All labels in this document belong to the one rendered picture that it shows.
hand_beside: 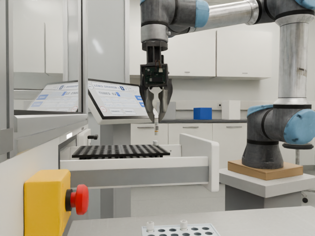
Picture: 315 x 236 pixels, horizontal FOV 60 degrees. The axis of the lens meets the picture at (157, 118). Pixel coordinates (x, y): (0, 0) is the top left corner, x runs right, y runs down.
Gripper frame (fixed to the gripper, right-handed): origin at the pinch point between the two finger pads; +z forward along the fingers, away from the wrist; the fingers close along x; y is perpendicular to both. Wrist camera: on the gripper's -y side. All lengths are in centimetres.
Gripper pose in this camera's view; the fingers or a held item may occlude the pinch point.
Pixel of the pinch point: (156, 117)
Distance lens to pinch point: 76.8
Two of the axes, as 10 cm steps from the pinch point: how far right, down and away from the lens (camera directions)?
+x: 10.0, -0.2, -0.7
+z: 0.2, 10.0, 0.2
